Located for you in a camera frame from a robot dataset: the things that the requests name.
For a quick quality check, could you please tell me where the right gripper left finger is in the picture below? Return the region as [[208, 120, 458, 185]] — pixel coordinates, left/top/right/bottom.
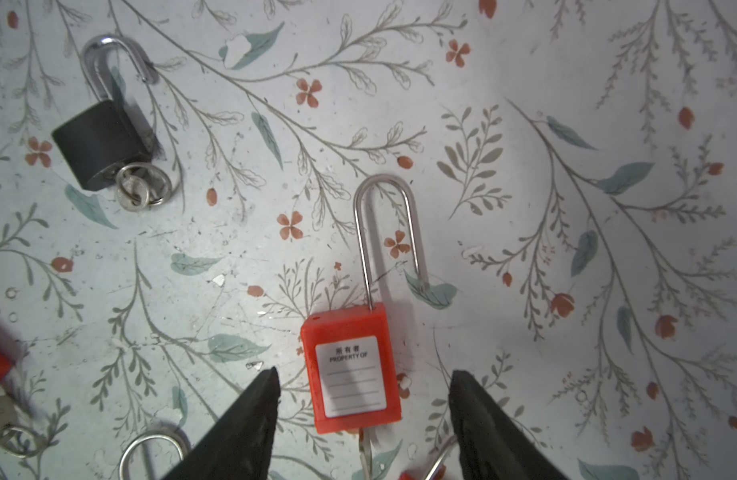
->
[[166, 367, 280, 480]]

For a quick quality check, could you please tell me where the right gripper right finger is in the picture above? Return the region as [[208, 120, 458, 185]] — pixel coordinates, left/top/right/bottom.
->
[[448, 370, 565, 480]]

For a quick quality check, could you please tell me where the small black padlock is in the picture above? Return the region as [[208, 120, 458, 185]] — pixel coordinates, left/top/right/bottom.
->
[[52, 34, 174, 212]]

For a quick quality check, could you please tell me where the silver key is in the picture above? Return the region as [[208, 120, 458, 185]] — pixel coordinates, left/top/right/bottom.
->
[[358, 428, 373, 480]]

